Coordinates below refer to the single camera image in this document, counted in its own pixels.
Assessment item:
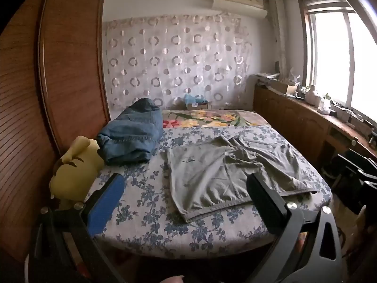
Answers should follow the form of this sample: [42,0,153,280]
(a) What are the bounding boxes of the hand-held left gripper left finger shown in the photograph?
[29,172,127,283]

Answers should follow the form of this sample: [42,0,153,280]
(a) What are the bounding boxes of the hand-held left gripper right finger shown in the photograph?
[246,172,344,283]

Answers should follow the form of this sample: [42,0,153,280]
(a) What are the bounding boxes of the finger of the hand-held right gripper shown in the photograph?
[334,148,377,173]

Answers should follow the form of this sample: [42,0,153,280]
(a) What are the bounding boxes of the grey-green pants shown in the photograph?
[166,136,317,223]

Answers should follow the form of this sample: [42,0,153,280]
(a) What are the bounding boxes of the yellow plush toy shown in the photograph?
[49,136,105,210]

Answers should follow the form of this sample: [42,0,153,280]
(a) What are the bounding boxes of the bed with floral sheet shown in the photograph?
[85,124,333,260]

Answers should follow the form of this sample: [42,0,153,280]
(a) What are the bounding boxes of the green-capped baby bottle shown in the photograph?
[320,94,332,114]

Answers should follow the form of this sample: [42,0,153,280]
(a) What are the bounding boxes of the low wooden cabinet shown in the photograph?
[253,77,377,177]

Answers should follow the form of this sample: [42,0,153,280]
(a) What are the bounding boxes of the blue denim jeans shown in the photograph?
[97,98,164,166]

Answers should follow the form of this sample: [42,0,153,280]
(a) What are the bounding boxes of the white bottle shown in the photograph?
[305,85,317,105]

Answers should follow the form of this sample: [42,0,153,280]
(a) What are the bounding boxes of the open cardboard box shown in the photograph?
[271,79,299,95]

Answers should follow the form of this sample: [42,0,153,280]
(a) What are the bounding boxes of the window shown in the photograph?
[297,0,377,121]

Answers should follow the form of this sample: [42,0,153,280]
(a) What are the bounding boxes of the cardboard box with blue cloth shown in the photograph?
[184,94,213,111]

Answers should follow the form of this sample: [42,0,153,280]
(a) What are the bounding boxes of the stack of papers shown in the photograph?
[253,72,280,81]

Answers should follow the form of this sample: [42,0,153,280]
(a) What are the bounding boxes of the wooden wardrobe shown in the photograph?
[0,0,112,272]

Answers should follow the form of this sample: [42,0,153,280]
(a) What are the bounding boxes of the gathered patterned window curtain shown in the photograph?
[268,0,291,79]

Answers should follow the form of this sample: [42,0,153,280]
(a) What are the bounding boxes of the circle-patterned sheer curtain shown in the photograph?
[102,15,254,112]

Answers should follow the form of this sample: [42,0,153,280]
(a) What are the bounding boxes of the white air conditioner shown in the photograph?
[212,0,268,18]

